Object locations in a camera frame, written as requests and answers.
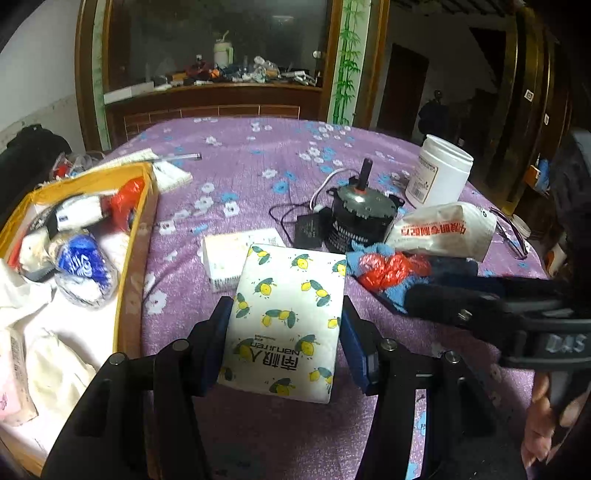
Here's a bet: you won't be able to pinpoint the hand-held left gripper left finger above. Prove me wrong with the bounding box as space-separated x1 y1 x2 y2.
41 295 234 480

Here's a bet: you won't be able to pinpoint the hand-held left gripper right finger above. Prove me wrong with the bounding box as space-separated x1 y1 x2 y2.
341 298 527 480

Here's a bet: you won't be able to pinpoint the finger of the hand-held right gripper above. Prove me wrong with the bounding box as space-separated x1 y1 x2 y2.
475 274 571 301
404 281 513 335

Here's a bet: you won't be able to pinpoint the blue cloth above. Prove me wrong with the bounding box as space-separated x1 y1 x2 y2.
345 240 478 315

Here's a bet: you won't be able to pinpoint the white tissue pack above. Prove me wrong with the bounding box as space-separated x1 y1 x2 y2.
201 231 284 294

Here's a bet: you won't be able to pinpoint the red plastic bag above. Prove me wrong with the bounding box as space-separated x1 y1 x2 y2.
358 251 432 291
110 179 148 232

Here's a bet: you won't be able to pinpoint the lemon print tissue pack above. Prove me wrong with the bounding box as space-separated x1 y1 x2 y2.
216 244 348 404

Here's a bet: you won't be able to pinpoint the yellow taped cardboard box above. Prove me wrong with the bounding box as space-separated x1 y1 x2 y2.
0 161 160 476

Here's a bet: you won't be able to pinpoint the blue printed plastic bag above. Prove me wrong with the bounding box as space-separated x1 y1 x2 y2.
48 231 121 310

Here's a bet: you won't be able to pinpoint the person's right hand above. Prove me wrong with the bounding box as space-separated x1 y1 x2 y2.
521 369 591 469

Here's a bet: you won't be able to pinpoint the clear safety glasses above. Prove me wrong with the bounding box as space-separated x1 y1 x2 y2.
489 205 529 259

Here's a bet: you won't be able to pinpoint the white red-print plastic bag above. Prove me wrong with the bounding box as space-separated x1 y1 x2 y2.
385 202 497 261

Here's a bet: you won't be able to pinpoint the black electric motor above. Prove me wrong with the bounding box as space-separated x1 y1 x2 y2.
323 158 407 254

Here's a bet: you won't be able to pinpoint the white plastic jar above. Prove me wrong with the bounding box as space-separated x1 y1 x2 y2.
405 134 475 208

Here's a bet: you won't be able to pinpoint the black power adapter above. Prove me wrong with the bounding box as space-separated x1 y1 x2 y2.
269 203 333 247

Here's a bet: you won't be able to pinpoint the lined paper notebook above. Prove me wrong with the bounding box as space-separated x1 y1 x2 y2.
99 148 195 190

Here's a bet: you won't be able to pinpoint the cream cloth bag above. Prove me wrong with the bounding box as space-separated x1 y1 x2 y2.
23 328 98 416

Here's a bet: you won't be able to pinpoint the purple floral tablecloth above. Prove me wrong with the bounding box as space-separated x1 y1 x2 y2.
99 117 550 480

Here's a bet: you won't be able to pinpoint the dark wooden wardrobe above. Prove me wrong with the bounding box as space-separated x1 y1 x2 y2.
462 0 573 217

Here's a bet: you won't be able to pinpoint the white cloth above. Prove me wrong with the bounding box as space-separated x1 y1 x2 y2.
0 263 61 333

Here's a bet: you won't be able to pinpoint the white fabric bundle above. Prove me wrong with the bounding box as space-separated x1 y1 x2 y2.
18 226 61 278

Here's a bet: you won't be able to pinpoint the wooden glass cabinet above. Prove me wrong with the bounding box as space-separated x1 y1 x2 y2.
74 0 393 148

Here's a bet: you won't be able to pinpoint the clear plastic bag of bottles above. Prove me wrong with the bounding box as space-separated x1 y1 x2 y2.
53 150 105 178

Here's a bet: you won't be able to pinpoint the pink packet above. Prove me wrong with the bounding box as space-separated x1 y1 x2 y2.
0 323 40 423

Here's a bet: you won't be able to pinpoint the flat white box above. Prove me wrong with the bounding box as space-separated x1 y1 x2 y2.
104 83 160 104

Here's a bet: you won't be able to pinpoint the clutter of small items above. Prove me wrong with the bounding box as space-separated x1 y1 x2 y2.
152 55 324 88

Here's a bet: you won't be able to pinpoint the white thermos cup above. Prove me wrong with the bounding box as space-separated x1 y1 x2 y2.
213 31 234 70

